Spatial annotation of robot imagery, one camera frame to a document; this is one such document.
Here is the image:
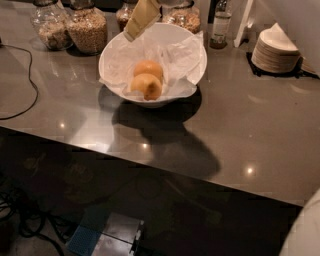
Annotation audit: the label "black cable on table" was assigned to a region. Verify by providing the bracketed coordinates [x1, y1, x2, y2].
[0, 43, 40, 121]

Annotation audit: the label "glass jar of cereal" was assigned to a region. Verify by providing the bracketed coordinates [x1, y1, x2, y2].
[162, 0, 201, 34]

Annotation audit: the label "glass jar of grains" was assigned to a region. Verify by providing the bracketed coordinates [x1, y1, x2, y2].
[67, 0, 108, 55]

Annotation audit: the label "black floor cables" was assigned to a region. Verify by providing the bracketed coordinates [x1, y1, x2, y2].
[0, 173, 79, 256]

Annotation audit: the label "glass bottle with label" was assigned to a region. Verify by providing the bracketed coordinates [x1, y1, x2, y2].
[210, 0, 232, 49]

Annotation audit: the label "glass jar of oats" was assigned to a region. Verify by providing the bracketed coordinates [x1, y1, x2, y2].
[30, 0, 73, 51]

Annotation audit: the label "blue and grey floor box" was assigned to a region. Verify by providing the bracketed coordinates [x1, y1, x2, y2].
[67, 207, 145, 256]

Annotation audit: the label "white paper liner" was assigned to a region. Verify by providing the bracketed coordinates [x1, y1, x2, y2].
[99, 25, 205, 102]

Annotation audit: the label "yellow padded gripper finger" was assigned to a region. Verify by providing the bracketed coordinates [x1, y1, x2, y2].
[123, 0, 161, 42]

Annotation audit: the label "stack of white plates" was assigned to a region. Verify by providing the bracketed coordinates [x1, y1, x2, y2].
[251, 23, 301, 74]

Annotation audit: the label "glass jar of dark granola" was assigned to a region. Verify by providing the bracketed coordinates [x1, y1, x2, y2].
[116, 0, 138, 31]

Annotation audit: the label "white stand leg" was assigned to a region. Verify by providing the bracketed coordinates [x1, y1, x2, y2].
[233, 0, 254, 48]

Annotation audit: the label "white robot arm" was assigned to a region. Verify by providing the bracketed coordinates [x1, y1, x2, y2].
[124, 0, 320, 256]

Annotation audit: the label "white ceramic bowl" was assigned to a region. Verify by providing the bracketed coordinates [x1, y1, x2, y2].
[98, 22, 208, 109]

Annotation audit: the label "black tray under plates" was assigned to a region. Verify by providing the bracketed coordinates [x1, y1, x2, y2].
[245, 51, 320, 80]

